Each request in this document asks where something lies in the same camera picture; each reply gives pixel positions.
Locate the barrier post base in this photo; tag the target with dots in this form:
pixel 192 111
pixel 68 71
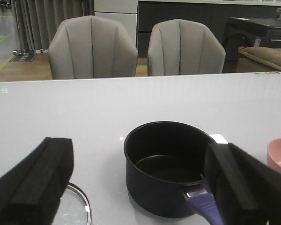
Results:
pixel 23 55

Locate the grey upholstered chair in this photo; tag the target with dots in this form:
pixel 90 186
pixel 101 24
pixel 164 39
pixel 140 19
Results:
pixel 182 47
pixel 92 47

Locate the pink plastic bowl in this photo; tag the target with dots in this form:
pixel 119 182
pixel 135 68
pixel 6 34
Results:
pixel 274 155

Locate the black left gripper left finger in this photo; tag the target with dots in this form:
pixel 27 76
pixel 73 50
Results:
pixel 30 192

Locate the dark blue saucepan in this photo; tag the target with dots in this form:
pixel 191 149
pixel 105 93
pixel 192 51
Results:
pixel 165 170

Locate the beige cushion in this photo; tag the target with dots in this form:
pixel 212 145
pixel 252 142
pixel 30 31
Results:
pixel 258 59

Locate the glass pot lid blue knob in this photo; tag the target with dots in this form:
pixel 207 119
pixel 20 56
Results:
pixel 74 207

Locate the colour dot sticker strip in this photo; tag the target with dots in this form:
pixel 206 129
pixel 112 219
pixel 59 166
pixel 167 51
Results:
pixel 267 73

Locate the grey curtain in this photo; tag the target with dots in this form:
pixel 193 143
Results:
pixel 36 21

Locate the left grey upholstered chair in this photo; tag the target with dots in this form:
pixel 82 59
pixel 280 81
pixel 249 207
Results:
pixel 92 47

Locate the right grey upholstered chair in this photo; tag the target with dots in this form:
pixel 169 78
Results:
pixel 182 47

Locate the dark side table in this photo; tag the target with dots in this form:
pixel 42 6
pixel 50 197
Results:
pixel 248 32

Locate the white cabinet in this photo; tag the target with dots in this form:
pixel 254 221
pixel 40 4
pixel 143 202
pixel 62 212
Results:
pixel 123 11

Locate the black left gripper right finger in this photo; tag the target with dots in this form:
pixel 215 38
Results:
pixel 247 192

